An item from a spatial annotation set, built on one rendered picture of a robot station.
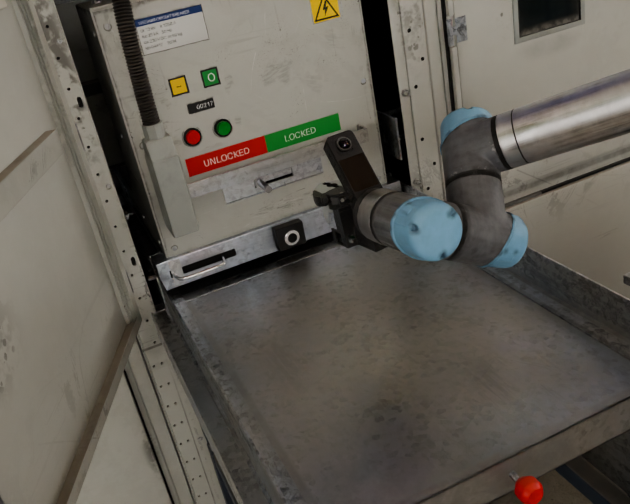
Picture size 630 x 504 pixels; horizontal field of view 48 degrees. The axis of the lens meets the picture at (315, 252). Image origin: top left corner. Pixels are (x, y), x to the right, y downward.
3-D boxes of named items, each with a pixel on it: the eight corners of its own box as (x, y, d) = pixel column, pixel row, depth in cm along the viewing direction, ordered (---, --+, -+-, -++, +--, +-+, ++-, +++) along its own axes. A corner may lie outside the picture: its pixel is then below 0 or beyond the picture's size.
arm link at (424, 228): (462, 269, 87) (402, 260, 83) (418, 252, 97) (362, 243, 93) (477, 206, 86) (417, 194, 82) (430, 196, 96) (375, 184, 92)
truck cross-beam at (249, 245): (403, 205, 154) (400, 180, 151) (164, 292, 138) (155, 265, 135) (392, 199, 158) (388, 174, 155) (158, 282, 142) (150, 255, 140)
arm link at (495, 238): (525, 182, 95) (457, 166, 91) (537, 259, 91) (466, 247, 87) (489, 206, 102) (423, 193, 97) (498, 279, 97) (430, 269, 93)
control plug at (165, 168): (200, 230, 126) (174, 137, 118) (174, 239, 125) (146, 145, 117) (189, 217, 133) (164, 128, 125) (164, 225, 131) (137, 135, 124)
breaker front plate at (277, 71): (389, 190, 151) (354, -49, 130) (171, 266, 137) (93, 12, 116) (386, 188, 152) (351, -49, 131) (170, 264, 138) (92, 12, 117)
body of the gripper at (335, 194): (330, 242, 110) (364, 257, 99) (317, 189, 107) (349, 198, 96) (374, 226, 112) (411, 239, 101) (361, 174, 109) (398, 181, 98)
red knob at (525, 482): (547, 501, 85) (546, 481, 83) (525, 513, 84) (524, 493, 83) (523, 478, 89) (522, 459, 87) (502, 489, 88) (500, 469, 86)
